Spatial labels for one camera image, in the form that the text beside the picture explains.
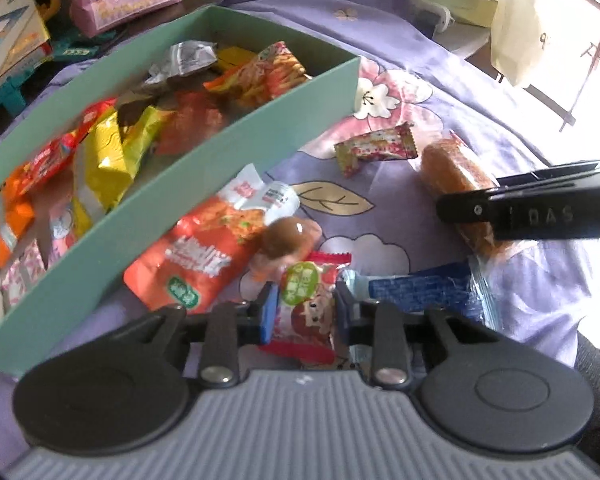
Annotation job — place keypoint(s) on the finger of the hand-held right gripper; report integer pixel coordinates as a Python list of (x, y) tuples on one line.
[(555, 172), (530, 215)]

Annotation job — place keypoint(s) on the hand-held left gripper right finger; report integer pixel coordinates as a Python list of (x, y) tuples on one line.
[(342, 315)]

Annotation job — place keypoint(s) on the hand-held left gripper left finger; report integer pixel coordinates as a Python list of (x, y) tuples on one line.
[(269, 315)]

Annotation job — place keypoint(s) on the red green-label snack packet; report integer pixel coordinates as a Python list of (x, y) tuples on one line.
[(305, 310)]

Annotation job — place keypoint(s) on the orange bread roll clear wrapper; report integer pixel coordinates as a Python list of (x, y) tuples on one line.
[(450, 170)]

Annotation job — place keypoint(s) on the mint green cardboard box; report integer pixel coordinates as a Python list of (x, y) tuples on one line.
[(260, 125)]

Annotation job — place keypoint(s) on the dark red shiny snack packet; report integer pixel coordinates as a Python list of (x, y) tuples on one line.
[(192, 122)]

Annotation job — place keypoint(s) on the pink round-label snack packet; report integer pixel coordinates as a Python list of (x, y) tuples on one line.
[(65, 230)]

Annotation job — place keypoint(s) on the blue snack packet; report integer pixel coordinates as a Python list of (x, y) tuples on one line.
[(420, 290)]

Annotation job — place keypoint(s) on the brown egg snack packet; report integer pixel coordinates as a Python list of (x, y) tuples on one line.
[(285, 235)]

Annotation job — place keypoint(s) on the large orange snack packet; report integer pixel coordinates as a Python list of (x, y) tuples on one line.
[(200, 255)]

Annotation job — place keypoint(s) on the wooden rack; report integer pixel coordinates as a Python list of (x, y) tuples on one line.
[(590, 75)]

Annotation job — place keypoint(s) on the cream tote bag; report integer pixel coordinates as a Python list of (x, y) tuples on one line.
[(525, 25)]

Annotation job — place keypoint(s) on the small red green candy packet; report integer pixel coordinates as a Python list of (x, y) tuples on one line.
[(375, 147)]

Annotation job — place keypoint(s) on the pale green flat box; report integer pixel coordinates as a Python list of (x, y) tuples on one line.
[(470, 5)]

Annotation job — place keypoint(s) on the yellow green snack packet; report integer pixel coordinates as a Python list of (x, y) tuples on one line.
[(115, 155)]

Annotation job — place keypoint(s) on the orange noodle print snack packet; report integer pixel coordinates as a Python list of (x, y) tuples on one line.
[(270, 75)]

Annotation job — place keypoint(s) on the white pink patterned snack packet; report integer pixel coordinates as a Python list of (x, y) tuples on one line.
[(22, 275)]

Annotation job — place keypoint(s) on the yellow stick packet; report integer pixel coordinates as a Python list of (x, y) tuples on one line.
[(235, 57)]

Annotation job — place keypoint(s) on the red rainbow candy packet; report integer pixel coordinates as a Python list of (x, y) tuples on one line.
[(50, 160)]

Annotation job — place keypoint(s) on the silver grey snack packet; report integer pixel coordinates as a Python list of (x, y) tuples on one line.
[(180, 60)]

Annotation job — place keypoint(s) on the orange snack packet silver stripe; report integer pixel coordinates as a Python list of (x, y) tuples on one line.
[(12, 220)]

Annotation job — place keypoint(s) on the teal plastic stool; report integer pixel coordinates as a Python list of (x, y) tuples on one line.
[(45, 60)]

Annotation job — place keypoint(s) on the stack of books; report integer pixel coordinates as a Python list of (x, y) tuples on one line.
[(7, 35)]

